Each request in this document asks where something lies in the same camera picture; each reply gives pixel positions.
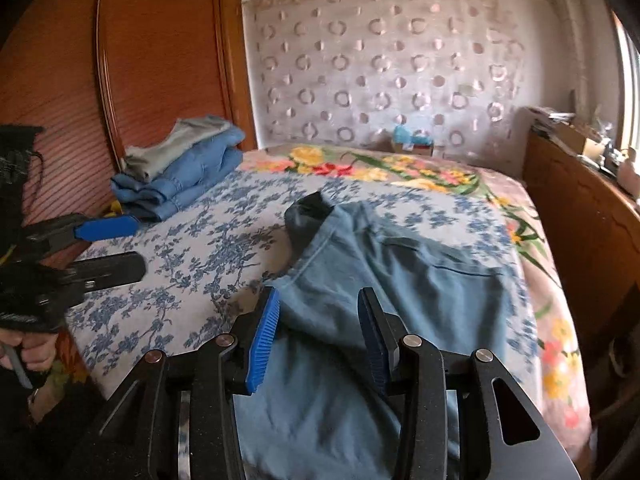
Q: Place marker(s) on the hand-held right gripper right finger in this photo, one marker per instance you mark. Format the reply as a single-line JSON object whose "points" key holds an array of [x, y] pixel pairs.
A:
{"points": [[372, 340]]}

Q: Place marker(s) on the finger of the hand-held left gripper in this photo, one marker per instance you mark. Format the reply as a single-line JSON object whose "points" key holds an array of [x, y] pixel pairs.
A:
{"points": [[107, 227], [115, 270]]}

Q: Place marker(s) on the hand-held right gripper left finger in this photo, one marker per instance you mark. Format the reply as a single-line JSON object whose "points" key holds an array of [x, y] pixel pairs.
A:
{"points": [[262, 345]]}

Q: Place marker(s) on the teal blue pants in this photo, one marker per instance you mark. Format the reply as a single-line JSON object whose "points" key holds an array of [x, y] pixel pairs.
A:
{"points": [[350, 260]]}

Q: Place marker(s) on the person's left forearm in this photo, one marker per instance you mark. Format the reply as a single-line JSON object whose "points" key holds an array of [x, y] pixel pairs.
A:
{"points": [[45, 440]]}

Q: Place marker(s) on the person's left hand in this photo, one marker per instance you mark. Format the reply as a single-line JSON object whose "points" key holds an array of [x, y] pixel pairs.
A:
{"points": [[40, 352]]}

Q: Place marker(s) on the blue floral bed sheet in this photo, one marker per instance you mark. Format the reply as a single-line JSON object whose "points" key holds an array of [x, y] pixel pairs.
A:
{"points": [[200, 240]]}

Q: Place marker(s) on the folded blue denim jeans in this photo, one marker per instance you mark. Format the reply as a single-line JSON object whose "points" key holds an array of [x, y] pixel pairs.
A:
{"points": [[195, 175]]}

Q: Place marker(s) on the folded grey garment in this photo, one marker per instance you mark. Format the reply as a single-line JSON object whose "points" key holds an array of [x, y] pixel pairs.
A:
{"points": [[182, 137]]}

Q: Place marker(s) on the colourful flower print blanket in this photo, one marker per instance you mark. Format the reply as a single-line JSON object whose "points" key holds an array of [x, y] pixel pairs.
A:
{"points": [[550, 310]]}

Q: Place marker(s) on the wooden headboard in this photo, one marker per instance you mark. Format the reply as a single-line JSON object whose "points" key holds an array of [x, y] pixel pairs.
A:
{"points": [[160, 40]]}

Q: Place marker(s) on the light blue packet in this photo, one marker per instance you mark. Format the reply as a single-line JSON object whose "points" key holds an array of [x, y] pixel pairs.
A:
{"points": [[407, 134]]}

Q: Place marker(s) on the wooden cabinet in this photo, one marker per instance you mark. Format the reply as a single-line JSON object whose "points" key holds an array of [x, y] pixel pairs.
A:
{"points": [[580, 230]]}

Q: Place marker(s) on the sheer curtain with circles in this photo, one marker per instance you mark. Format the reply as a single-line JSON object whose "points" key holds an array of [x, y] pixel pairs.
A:
{"points": [[400, 60]]}

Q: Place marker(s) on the pile of clutter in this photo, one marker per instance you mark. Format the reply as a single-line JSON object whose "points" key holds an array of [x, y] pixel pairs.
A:
{"points": [[580, 135]]}

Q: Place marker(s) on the window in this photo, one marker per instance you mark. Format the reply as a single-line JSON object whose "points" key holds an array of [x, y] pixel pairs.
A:
{"points": [[629, 85]]}

